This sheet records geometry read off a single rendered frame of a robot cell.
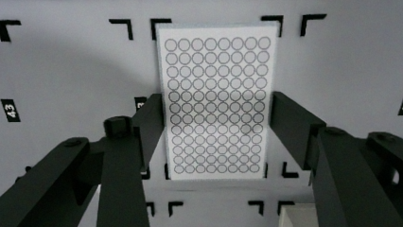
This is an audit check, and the white deep-well plate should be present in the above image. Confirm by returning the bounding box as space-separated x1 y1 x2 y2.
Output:
278 203 319 227

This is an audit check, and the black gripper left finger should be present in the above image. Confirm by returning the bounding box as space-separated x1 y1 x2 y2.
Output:
0 94 165 227

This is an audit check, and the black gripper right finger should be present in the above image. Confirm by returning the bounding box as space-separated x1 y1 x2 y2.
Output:
270 92 403 227

